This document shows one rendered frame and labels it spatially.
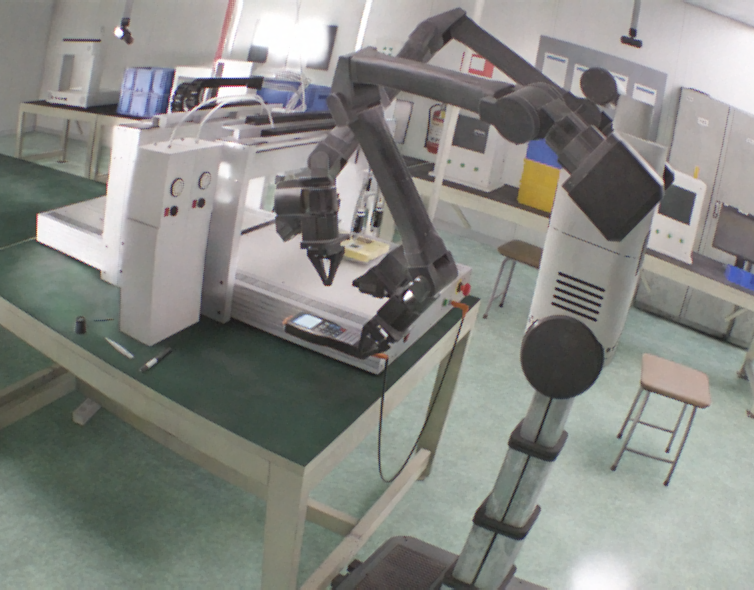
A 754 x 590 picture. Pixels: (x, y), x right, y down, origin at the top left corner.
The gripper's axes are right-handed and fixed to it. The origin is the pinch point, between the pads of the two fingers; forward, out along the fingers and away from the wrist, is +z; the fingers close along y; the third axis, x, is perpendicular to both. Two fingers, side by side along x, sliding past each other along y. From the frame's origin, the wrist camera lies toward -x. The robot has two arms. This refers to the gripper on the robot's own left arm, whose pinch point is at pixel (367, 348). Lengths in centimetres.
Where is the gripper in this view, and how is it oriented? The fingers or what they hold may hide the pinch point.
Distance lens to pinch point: 146.1
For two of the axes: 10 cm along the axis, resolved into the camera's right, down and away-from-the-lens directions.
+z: -6.2, 6.4, 4.6
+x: 6.8, 7.2, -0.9
